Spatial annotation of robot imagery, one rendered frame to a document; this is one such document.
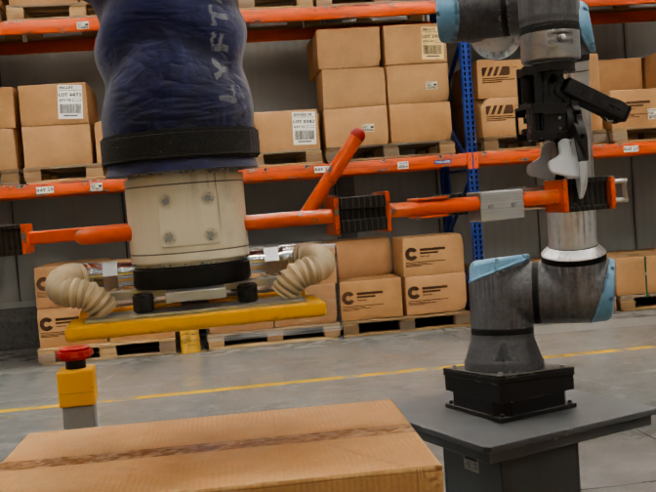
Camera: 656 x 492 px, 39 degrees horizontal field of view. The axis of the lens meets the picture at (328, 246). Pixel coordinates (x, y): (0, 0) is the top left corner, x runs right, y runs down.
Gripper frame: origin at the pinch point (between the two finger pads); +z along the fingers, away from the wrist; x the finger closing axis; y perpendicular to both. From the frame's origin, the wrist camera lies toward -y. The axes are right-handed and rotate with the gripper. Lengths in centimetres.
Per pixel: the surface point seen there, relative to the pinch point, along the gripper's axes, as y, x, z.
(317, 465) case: 45, 19, 33
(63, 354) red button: 84, -44, 24
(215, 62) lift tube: 54, 10, -21
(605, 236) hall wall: -391, -834, 59
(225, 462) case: 57, 13, 33
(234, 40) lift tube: 51, 8, -25
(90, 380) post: 80, -44, 29
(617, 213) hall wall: -406, -833, 34
